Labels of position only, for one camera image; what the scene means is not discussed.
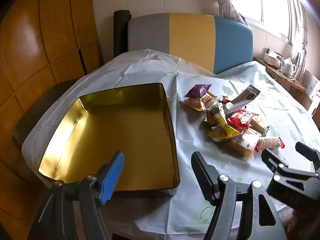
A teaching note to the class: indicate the square brown pastry packet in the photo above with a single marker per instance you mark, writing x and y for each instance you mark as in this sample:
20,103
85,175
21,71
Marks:
243,142

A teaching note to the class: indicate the grey yellow blue sofa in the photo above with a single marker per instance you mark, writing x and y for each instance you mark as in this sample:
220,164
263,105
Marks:
192,35

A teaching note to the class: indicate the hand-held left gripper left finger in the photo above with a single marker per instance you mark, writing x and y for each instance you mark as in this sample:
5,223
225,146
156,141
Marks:
112,177

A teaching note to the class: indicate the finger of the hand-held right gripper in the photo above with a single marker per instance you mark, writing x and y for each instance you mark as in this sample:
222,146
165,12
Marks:
287,185
311,155

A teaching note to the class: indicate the pile of mixed snack packets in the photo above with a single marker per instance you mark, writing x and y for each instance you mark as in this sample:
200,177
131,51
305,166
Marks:
225,120

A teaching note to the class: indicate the patterned tissue box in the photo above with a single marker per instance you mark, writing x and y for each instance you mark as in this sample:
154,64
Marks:
272,58

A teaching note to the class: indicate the pale green-printed tablecloth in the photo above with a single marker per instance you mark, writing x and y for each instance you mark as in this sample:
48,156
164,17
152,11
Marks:
150,67

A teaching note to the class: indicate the window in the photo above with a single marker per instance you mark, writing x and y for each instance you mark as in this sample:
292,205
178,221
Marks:
270,2

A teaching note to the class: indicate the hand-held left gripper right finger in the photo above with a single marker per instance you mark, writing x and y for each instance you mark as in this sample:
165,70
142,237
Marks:
206,180

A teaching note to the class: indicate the red-ended crisp bar packet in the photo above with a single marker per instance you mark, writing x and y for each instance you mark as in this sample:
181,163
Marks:
270,143

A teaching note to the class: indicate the wooden side table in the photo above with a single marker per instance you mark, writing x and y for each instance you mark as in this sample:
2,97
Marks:
282,82

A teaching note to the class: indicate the white teapot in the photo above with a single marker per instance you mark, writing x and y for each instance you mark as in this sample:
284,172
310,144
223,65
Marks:
289,67

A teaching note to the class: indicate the patterned curtain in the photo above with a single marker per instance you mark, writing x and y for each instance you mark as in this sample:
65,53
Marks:
225,5

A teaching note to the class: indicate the gold tin box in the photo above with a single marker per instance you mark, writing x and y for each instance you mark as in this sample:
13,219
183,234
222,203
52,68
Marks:
125,135

